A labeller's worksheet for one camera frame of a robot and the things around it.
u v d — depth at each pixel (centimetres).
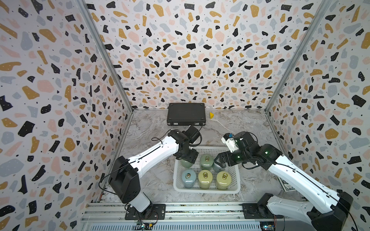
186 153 67
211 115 117
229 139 66
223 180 76
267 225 72
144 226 70
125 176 42
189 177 76
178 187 80
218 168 85
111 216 74
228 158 63
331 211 39
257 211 66
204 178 76
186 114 115
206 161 83
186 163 79
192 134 64
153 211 73
